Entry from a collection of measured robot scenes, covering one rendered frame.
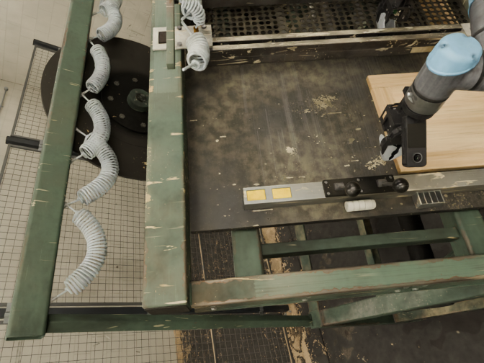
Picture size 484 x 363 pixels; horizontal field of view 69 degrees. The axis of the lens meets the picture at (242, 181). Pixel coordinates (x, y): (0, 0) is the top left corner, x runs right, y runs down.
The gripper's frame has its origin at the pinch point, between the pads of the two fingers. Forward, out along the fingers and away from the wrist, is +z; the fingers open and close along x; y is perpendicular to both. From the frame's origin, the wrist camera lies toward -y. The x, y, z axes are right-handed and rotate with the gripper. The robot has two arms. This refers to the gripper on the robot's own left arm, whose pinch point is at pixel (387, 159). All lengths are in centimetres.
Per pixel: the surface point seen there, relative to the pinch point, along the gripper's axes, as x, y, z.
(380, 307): -23, -27, 87
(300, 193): 22.4, -3.8, 8.2
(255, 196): 34.8, -3.6, 8.2
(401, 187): 0.7, -9.6, -3.1
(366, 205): 4.7, -8.5, 9.4
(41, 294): 100, -19, 33
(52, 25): 302, 481, 324
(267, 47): 25, 49, 5
